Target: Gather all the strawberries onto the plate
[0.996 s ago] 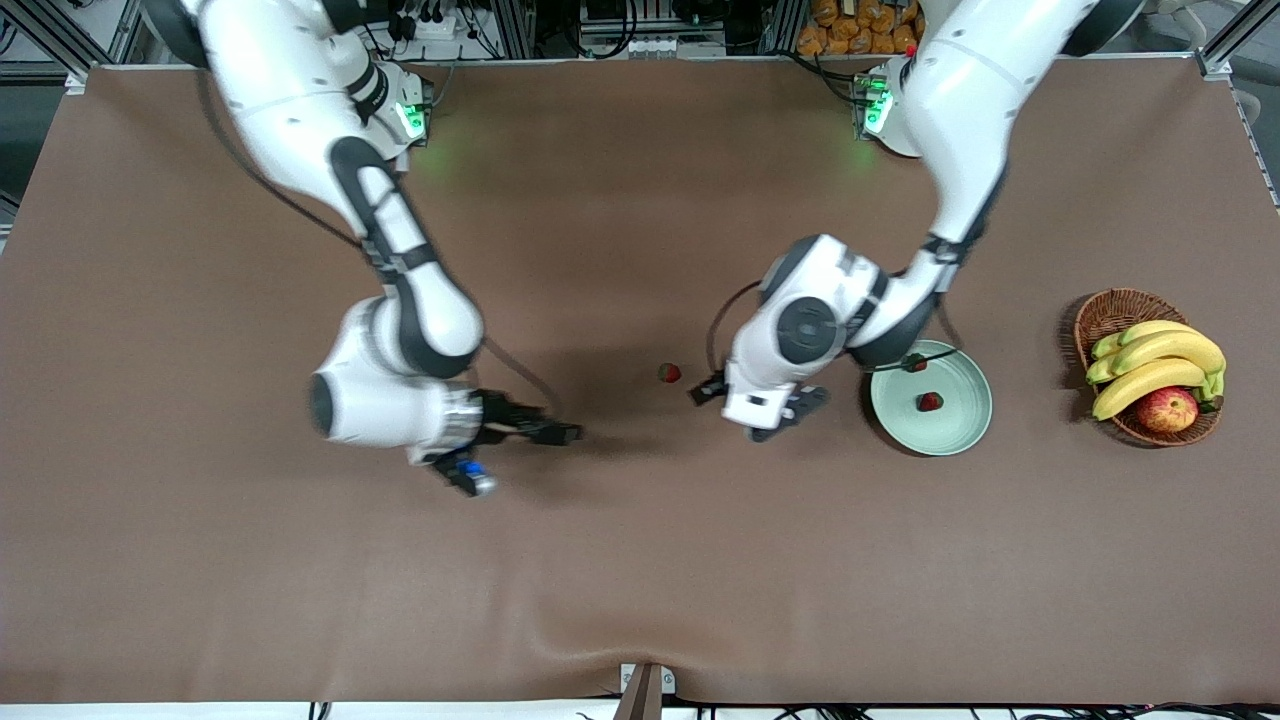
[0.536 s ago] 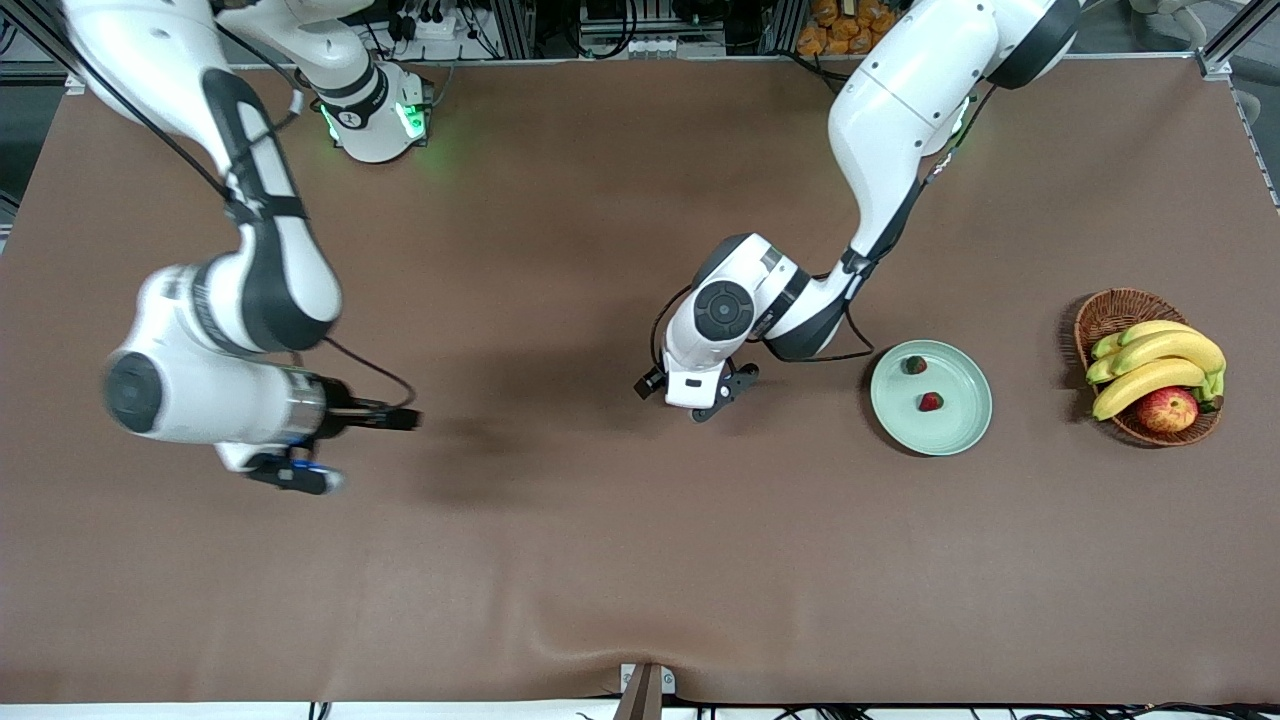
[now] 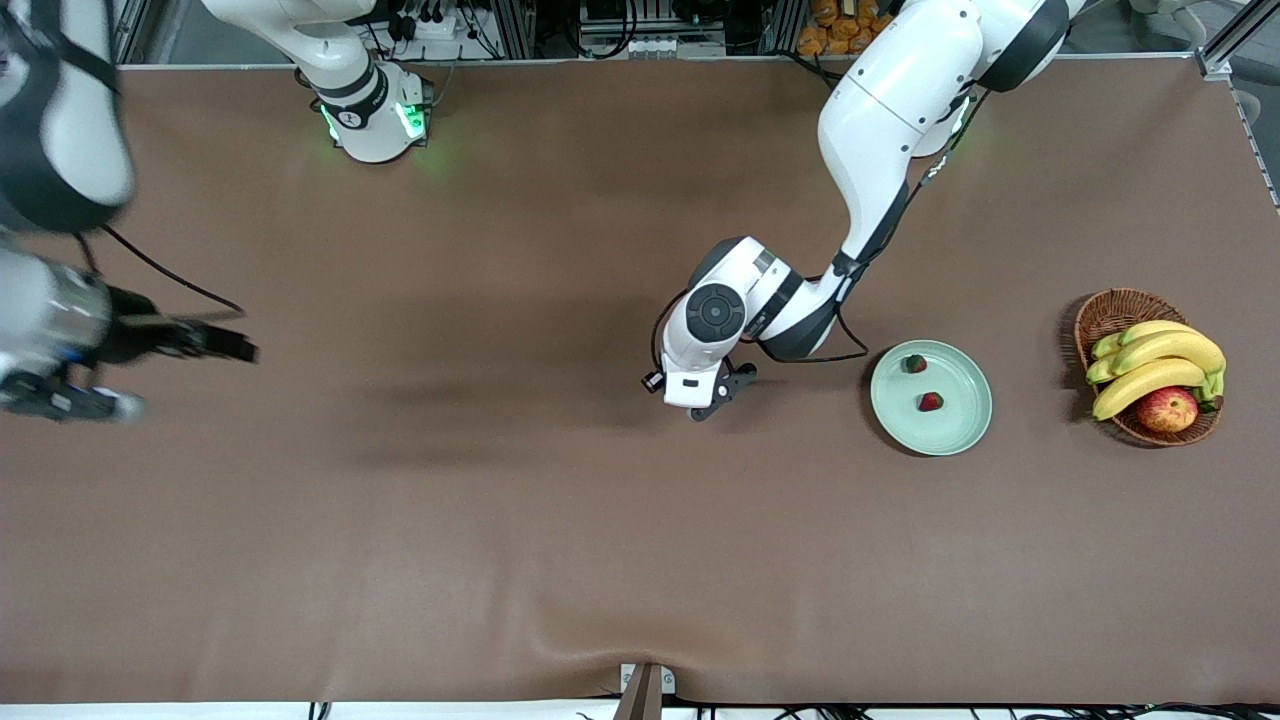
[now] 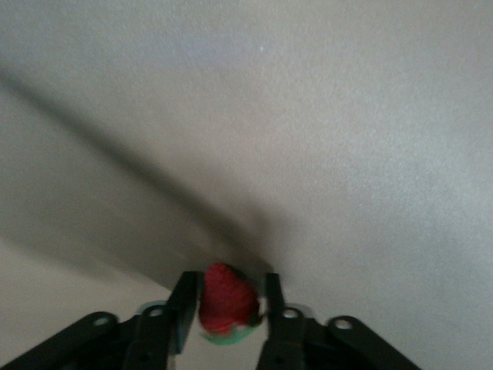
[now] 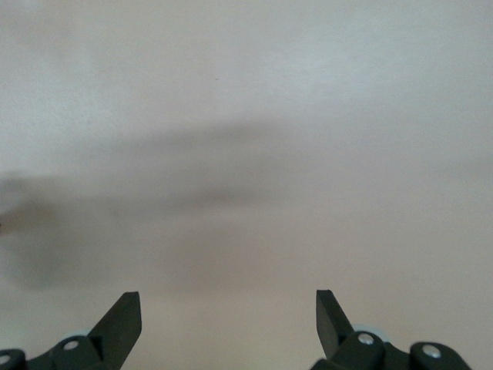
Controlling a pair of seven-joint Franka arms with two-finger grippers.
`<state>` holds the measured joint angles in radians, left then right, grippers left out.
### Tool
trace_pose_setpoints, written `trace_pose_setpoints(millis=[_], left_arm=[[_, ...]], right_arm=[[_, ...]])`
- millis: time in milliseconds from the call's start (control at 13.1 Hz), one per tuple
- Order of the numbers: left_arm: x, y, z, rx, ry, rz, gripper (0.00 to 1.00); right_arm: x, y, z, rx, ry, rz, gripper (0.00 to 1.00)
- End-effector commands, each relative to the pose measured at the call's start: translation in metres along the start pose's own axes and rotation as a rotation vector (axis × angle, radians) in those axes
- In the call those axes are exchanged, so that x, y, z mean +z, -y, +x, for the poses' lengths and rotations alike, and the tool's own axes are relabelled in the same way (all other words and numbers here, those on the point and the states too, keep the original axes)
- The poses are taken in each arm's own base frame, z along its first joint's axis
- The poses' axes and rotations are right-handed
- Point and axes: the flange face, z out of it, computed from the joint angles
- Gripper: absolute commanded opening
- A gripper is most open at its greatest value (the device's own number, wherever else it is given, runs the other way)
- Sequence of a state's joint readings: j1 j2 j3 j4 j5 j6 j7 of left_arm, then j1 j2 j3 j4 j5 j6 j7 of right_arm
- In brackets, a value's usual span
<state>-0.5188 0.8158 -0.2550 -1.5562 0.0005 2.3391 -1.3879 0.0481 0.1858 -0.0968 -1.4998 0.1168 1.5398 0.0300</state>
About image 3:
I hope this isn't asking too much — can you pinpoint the bag of orange bread rolls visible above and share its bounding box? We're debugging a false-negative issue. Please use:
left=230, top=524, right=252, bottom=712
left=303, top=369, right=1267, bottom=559
left=797, top=0, right=901, bottom=56

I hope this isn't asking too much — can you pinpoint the brown wicker basket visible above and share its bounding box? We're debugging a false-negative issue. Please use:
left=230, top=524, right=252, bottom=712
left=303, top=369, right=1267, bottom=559
left=1073, top=288, right=1223, bottom=448

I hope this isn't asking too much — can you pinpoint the white power strip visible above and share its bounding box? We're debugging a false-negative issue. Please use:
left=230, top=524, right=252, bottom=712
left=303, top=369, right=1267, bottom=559
left=383, top=10, right=461, bottom=42

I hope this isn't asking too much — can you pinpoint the white terminal strip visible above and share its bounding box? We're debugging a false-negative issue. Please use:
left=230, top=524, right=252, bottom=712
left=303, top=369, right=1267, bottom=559
left=580, top=35, right=727, bottom=59

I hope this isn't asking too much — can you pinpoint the pale green round plate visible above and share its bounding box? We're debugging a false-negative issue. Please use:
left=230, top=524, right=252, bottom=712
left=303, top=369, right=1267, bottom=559
left=869, top=339, right=994, bottom=458

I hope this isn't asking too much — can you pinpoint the aluminium frame strut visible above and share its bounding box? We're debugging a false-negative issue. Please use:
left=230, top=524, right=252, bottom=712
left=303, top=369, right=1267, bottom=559
left=1195, top=0, right=1280, bottom=81

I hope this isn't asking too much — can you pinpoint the brown table cloth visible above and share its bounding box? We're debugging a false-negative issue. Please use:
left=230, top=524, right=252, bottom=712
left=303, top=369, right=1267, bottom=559
left=0, top=55, right=1280, bottom=706

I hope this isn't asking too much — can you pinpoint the aluminium frame post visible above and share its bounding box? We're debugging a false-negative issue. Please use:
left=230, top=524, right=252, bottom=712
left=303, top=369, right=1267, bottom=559
left=490, top=0, right=537, bottom=59

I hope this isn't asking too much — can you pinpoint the metal mount bracket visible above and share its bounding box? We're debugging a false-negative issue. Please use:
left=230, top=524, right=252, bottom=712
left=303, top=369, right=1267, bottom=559
left=612, top=662, right=677, bottom=720

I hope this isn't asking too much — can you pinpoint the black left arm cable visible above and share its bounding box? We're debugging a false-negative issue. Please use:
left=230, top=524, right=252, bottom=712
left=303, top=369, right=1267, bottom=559
left=650, top=288, right=871, bottom=367

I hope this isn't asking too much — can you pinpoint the red yellow apple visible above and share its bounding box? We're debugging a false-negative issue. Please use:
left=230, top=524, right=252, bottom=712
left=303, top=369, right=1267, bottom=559
left=1136, top=386, right=1200, bottom=435

